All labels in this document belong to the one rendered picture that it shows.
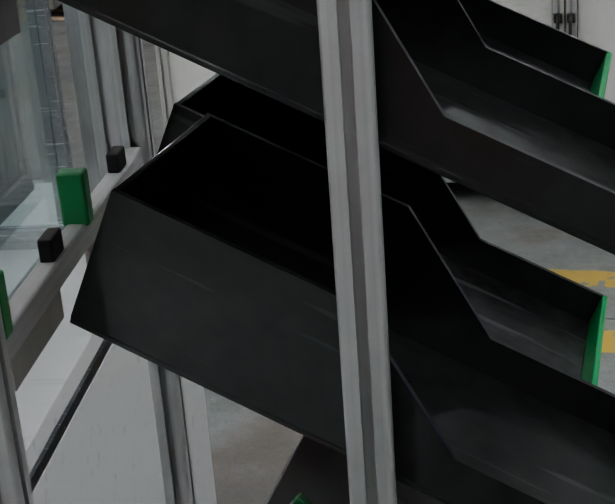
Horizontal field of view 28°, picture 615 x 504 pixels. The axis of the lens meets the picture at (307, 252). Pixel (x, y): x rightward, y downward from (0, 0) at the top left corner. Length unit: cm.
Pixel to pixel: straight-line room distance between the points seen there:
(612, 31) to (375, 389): 396
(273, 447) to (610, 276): 138
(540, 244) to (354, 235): 374
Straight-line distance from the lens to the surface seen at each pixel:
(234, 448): 311
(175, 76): 482
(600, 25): 446
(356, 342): 52
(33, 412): 151
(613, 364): 345
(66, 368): 161
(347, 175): 50
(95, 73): 204
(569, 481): 65
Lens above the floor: 154
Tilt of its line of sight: 21 degrees down
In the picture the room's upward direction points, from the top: 4 degrees counter-clockwise
